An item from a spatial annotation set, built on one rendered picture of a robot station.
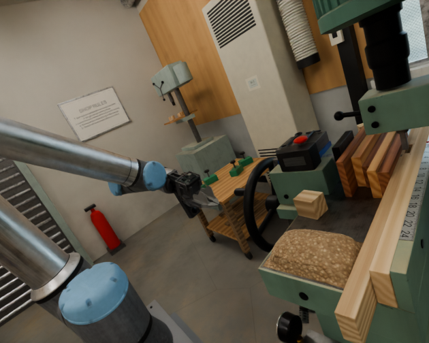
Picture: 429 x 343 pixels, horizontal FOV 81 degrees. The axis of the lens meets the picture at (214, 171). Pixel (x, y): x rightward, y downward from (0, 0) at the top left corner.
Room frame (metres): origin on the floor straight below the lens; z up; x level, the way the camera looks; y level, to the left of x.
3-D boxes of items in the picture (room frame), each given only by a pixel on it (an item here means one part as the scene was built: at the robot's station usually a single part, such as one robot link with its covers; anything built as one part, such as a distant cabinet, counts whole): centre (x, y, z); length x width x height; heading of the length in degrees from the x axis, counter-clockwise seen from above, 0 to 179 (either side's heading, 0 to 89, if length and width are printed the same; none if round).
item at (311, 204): (0.43, -0.15, 0.92); 0.04 x 0.04 x 0.04; 27
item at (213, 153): (2.82, 0.01, 0.79); 0.62 x 0.48 x 1.58; 30
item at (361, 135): (0.51, -0.32, 0.94); 0.25 x 0.01 x 0.08; 129
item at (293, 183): (0.56, -0.21, 0.91); 0.15 x 0.14 x 0.09; 129
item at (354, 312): (0.40, -0.32, 0.92); 0.67 x 0.02 x 0.04; 129
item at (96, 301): (0.55, 0.39, 0.82); 0.17 x 0.15 x 0.18; 46
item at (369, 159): (0.49, -0.34, 0.92); 0.18 x 0.02 x 0.05; 129
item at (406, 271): (0.39, -0.36, 0.93); 0.60 x 0.02 x 0.06; 129
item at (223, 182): (1.93, -0.10, 0.32); 0.66 x 0.57 x 0.64; 120
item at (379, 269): (0.40, -0.35, 0.92); 0.60 x 0.02 x 0.05; 129
